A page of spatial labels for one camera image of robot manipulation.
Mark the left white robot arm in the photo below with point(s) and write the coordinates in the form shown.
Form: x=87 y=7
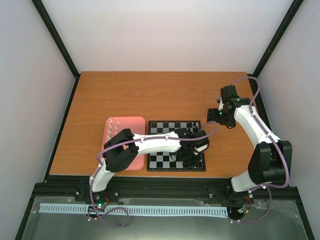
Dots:
x=121 y=150

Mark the pink plastic tray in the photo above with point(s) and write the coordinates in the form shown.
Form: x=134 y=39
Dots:
x=137 y=125

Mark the black white chessboard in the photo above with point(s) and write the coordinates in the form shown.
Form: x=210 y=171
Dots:
x=162 y=161

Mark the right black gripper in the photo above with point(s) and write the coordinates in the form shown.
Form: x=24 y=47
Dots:
x=231 y=123

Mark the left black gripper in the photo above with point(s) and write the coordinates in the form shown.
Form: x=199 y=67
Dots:
x=191 y=164

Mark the light blue slotted cable duct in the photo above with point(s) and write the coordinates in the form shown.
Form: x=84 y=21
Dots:
x=140 y=210

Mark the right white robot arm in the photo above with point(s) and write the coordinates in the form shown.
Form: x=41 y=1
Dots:
x=270 y=162

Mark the black aluminium frame rail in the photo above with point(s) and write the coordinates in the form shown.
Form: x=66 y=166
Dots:
x=211 y=189

